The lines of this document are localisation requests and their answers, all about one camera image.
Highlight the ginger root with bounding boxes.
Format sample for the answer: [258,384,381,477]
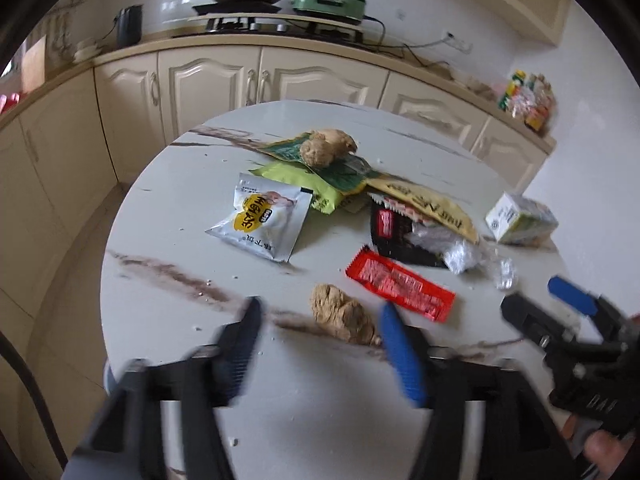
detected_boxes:
[309,284,382,347]
[299,129,357,168]

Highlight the red sachet wrapper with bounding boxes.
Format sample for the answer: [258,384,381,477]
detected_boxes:
[345,246,456,323]

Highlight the clear plastic wrap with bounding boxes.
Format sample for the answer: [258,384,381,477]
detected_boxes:
[405,222,518,292]

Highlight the drink carton box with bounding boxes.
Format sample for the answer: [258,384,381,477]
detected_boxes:
[485,193,559,246]

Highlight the white yellow tea sachet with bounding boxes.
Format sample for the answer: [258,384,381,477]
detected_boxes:
[205,174,314,262]

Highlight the yellow snack bag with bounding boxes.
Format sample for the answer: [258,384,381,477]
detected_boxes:
[367,177,480,244]

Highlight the green snack bag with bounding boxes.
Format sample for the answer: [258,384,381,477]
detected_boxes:
[258,132,382,195]

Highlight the person right hand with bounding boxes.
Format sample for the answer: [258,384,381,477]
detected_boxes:
[561,415,637,479]

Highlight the black red wrapper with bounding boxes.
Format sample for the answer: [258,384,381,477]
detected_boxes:
[370,202,446,269]

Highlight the round white marble table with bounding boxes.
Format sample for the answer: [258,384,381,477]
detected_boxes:
[98,98,584,480]

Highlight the lime green packet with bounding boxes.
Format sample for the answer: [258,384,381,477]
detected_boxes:
[250,162,344,214]

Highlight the condiment bottles group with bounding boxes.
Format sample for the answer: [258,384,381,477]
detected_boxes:
[498,70,558,136]

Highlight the ginger root on bags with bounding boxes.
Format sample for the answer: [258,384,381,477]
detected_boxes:
[299,129,357,168]

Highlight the cream lower cabinets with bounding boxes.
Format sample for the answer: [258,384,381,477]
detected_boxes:
[1,40,555,316]

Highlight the black gas stove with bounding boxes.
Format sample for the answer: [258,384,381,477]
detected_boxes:
[167,4,364,44]

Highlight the dark electric kettle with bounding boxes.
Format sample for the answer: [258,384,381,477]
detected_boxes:
[115,4,143,49]

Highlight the white bowls stack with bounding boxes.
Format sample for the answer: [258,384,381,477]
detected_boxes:
[73,39,102,64]

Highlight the hanging utensil rack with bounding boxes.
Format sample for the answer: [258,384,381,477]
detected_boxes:
[46,0,88,64]

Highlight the green electric cooker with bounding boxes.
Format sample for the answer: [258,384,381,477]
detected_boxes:
[292,0,366,25]

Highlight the black chair frame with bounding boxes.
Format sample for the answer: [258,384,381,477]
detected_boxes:
[1,334,68,479]

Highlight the black power cable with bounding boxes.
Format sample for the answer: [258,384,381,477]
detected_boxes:
[361,14,454,68]

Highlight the wall power socket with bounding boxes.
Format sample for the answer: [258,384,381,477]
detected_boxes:
[442,30,473,55]

